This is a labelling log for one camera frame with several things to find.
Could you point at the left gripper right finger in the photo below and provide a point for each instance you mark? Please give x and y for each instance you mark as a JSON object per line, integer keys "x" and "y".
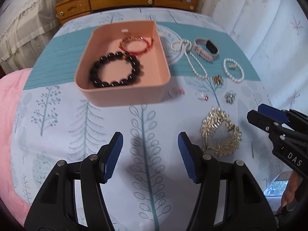
{"x": 245, "y": 208}

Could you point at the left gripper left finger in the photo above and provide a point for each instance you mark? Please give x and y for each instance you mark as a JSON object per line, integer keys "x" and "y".
{"x": 54, "y": 207}

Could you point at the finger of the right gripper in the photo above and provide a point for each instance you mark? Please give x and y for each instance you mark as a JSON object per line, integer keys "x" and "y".
{"x": 265, "y": 123}
{"x": 278, "y": 115}

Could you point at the pink smart watch band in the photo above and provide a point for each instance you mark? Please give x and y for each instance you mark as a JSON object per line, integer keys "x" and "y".
{"x": 205, "y": 49}

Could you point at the pink plastic tray box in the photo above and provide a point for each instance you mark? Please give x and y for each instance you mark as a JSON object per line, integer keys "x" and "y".
{"x": 123, "y": 64}

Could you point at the person's right hand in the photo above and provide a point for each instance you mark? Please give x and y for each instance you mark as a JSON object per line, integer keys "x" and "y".
{"x": 292, "y": 186}

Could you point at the white leaf print curtain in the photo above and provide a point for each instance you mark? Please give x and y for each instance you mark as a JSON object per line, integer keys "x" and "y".
{"x": 273, "y": 36}

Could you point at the pink blanket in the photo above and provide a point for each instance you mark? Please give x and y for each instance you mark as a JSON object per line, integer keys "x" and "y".
{"x": 11, "y": 88}

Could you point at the white lace covered furniture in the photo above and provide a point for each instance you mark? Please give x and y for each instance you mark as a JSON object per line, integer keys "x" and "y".
{"x": 27, "y": 26}

